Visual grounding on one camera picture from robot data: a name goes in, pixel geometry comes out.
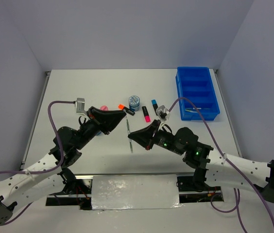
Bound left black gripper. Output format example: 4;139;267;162
74;106;126;150

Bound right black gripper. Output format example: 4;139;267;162
128;119;184;155

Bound green thin highlighter pen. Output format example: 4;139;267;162
126;116;134;154

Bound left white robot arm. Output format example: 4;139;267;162
0;107;126;226

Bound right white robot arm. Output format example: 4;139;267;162
128;120;274;203

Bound pink lid crayon bottle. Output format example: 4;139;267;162
100;105;108;111

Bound orange cap black highlighter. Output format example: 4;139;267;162
118;104;135;116

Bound pink cap black highlighter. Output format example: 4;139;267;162
142;106;151;123

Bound blue paint jar far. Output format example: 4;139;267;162
128;95;140;112

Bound blue cap black highlighter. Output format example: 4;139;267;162
151;100;158;112

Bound blue compartment tray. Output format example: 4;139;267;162
175;67;220;121

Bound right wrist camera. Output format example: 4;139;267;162
155;105;170;122

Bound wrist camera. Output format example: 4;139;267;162
75;98;86;116
155;105;170;122

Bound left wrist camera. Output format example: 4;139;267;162
75;98;86;116

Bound reflective silver base plate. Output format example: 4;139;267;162
46;174;223;211

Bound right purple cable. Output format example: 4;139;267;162
167;97;274;233

